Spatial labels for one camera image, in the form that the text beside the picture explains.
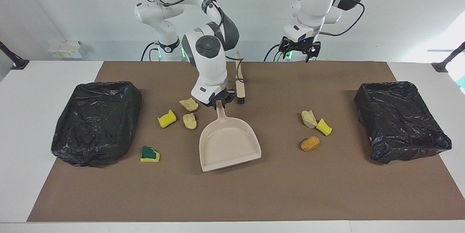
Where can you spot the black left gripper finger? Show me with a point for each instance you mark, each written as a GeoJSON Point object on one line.
{"type": "Point", "coordinates": [284, 49]}
{"type": "Point", "coordinates": [312, 54]}

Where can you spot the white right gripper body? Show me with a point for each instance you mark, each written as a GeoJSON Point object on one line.
{"type": "Point", "coordinates": [207, 93]}

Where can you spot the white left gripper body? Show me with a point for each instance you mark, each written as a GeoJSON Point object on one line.
{"type": "Point", "coordinates": [305, 35]}

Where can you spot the beige food piece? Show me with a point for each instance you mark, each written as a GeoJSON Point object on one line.
{"type": "Point", "coordinates": [189, 105]}
{"type": "Point", "coordinates": [189, 121]}

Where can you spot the beige plastic dustpan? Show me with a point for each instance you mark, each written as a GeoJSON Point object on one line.
{"type": "Point", "coordinates": [229, 145]}

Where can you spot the notched yellow sponge piece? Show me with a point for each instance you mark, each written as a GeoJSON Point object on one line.
{"type": "Point", "coordinates": [167, 119]}

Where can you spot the beige layered sponge chunk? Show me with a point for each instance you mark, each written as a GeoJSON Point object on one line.
{"type": "Point", "coordinates": [308, 118]}

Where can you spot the yellow sponge wedge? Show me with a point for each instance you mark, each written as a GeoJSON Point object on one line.
{"type": "Point", "coordinates": [324, 127]}

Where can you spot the green and yellow sponge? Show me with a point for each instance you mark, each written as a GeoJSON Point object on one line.
{"type": "Point", "coordinates": [149, 153]}

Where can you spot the orange-brown sponge lump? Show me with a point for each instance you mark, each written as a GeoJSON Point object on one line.
{"type": "Point", "coordinates": [310, 144]}

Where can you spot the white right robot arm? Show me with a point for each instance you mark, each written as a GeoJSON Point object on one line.
{"type": "Point", "coordinates": [209, 62]}

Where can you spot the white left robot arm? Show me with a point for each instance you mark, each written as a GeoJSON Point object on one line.
{"type": "Point", "coordinates": [316, 0]}

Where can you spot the black bag-lined bin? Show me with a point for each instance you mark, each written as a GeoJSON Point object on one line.
{"type": "Point", "coordinates": [94, 124]}
{"type": "Point", "coordinates": [399, 124]}

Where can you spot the brown table mat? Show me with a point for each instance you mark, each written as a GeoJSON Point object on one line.
{"type": "Point", "coordinates": [232, 189]}

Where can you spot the black stand pole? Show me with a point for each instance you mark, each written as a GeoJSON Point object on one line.
{"type": "Point", "coordinates": [20, 64]}
{"type": "Point", "coordinates": [441, 66]}

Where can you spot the white wall box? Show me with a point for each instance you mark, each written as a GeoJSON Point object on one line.
{"type": "Point", "coordinates": [67, 49]}

